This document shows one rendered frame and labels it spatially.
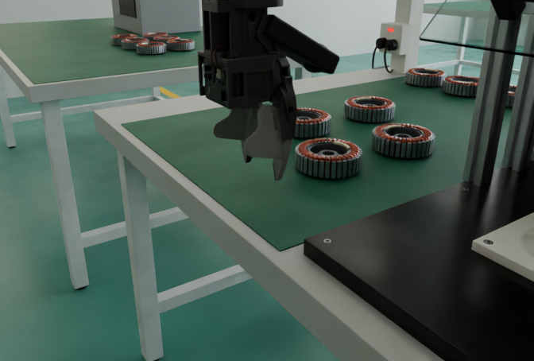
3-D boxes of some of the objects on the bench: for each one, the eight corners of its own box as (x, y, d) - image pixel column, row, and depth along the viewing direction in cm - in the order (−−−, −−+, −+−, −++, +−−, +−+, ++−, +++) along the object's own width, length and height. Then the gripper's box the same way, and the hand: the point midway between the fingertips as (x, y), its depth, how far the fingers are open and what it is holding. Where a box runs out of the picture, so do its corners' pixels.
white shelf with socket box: (405, 104, 122) (427, -103, 105) (313, 78, 150) (319, -88, 133) (489, 87, 139) (520, -92, 122) (392, 66, 168) (407, -82, 151)
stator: (322, 186, 76) (323, 164, 75) (282, 163, 85) (282, 143, 84) (374, 171, 82) (377, 150, 80) (332, 151, 90) (333, 132, 89)
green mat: (280, 251, 59) (280, 250, 59) (121, 124, 107) (120, 123, 106) (631, 123, 107) (631, 122, 107) (413, 75, 154) (413, 74, 154)
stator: (404, 121, 108) (405, 105, 107) (359, 126, 104) (360, 110, 103) (377, 108, 118) (378, 93, 116) (335, 112, 114) (336, 97, 113)
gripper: (183, -8, 55) (193, 165, 63) (240, -2, 45) (244, 202, 53) (248, -10, 60) (250, 152, 67) (312, -6, 50) (307, 184, 58)
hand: (266, 161), depth 61 cm, fingers open, 6 cm apart
